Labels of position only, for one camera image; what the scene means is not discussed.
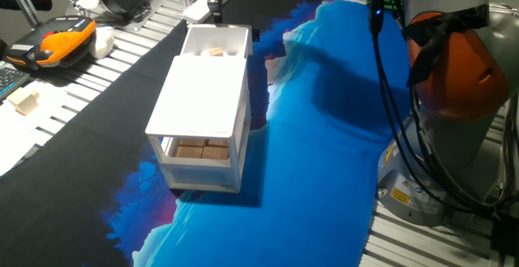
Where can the white power strip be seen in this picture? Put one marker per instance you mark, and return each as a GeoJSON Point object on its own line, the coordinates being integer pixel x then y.
{"type": "Point", "coordinates": [196, 14]}

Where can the small wooden cube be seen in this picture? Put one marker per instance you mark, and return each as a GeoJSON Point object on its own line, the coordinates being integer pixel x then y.
{"type": "Point", "coordinates": [216, 51]}

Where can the orange black teach pendant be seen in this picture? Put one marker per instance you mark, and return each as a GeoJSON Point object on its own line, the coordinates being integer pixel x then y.
{"type": "Point", "coordinates": [61, 41]}

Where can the silver orange robot arm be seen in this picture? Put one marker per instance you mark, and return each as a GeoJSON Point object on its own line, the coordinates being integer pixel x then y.
{"type": "Point", "coordinates": [458, 68]}

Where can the pale wooden block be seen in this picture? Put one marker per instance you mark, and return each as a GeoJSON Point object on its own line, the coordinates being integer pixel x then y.
{"type": "Point", "coordinates": [23, 101]}

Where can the blue black printed cloth mat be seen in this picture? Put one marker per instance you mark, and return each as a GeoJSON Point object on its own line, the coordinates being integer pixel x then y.
{"type": "Point", "coordinates": [316, 177]}

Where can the white lumpy object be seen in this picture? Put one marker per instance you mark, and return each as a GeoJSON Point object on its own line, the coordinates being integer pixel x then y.
{"type": "Point", "coordinates": [101, 44]}

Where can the aluminium profile bar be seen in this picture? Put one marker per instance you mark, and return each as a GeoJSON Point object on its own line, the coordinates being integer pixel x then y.
{"type": "Point", "coordinates": [20, 0]}

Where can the brown wooden block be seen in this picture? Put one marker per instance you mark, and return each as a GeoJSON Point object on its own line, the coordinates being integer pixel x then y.
{"type": "Point", "coordinates": [188, 152]}
{"type": "Point", "coordinates": [215, 153]}
{"type": "Point", "coordinates": [192, 142]}
{"type": "Point", "coordinates": [218, 143]}

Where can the white drawer cabinet frame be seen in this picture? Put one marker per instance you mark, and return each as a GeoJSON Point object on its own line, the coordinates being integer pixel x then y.
{"type": "Point", "coordinates": [202, 96]}

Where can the black computer keyboard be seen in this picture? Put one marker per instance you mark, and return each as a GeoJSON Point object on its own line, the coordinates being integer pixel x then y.
{"type": "Point", "coordinates": [10, 79]}

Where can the grey reel base plate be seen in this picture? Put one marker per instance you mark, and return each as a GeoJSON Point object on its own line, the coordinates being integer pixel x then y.
{"type": "Point", "coordinates": [134, 21]}

